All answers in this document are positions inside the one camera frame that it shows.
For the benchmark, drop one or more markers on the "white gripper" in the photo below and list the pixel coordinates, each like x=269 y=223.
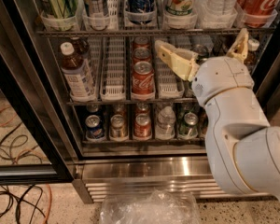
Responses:
x=222 y=75

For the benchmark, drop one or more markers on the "clear water bottle top shelf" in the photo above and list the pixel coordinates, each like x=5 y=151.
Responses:
x=215 y=14

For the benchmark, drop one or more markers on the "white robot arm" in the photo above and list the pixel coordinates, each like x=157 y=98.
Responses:
x=243 y=148

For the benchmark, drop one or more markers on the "front right tea bottle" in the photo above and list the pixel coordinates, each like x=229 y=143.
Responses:
x=253 y=45

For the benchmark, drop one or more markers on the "tea bottle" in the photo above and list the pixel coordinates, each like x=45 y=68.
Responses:
x=77 y=72
x=82 y=47
x=253 y=45

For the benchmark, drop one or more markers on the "empty white shelf tray right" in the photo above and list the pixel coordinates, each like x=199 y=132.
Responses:
x=169 y=85

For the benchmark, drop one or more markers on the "empty white shelf tray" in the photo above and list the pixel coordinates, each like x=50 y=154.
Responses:
x=169 y=85
x=113 y=76

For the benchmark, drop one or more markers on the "red Coca-Cola bottle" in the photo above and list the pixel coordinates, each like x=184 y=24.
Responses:
x=255 y=13

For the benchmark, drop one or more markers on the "small water bottle bottom shelf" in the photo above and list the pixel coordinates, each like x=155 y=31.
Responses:
x=165 y=124

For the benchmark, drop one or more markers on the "blue Pepsi bottle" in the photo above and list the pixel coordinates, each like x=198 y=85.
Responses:
x=140 y=11

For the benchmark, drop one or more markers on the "empty white shelf tray left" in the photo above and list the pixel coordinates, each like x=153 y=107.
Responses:
x=113 y=76

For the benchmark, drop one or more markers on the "rear left tea bottle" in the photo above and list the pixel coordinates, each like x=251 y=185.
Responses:
x=82 y=47

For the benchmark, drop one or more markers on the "front left tea bottle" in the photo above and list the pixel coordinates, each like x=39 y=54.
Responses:
x=77 y=72

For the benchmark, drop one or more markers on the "left glass fridge door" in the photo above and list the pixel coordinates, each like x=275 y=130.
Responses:
x=18 y=115

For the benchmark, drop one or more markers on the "rear green soda can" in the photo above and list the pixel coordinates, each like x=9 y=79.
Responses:
x=201 y=50

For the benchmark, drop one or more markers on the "front bronze bottom can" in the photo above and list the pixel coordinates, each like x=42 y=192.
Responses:
x=203 y=123

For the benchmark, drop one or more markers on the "middle Coca-Cola can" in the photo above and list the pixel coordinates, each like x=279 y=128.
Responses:
x=141 y=55

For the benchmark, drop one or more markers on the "coca-cola can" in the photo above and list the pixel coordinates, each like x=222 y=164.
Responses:
x=142 y=79
x=141 y=42
x=141 y=55

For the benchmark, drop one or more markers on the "front Coca-Cola can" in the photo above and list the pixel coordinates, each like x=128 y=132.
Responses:
x=142 y=79

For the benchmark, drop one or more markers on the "rear Coca-Cola can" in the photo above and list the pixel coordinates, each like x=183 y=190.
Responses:
x=141 y=42

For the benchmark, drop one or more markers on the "front green bottom can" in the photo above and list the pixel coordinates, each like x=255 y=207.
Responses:
x=188 y=125

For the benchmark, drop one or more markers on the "rear red bottom can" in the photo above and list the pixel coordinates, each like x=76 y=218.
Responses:
x=142 y=108

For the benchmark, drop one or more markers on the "red can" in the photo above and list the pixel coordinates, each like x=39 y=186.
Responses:
x=142 y=126
x=142 y=108

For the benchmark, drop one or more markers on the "front red bottom can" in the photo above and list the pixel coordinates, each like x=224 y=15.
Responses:
x=142 y=126

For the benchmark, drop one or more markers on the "rear gold can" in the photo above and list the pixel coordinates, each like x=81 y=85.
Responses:
x=120 y=109

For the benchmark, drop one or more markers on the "gold can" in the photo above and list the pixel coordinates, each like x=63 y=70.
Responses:
x=118 y=127
x=120 y=109

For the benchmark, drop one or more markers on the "front gold can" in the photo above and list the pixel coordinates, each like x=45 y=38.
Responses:
x=118 y=127

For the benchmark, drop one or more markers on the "silver tall can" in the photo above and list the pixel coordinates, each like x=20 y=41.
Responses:
x=96 y=14

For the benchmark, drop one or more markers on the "rear blue Pepsi can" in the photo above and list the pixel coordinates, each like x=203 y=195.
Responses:
x=95 y=110

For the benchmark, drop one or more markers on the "blue pepsi can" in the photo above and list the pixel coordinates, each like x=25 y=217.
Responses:
x=95 y=128
x=95 y=110

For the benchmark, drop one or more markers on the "front blue Pepsi can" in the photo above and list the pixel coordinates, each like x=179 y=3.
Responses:
x=95 y=128

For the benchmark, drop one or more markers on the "clear plastic bag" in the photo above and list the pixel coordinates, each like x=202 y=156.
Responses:
x=157 y=207

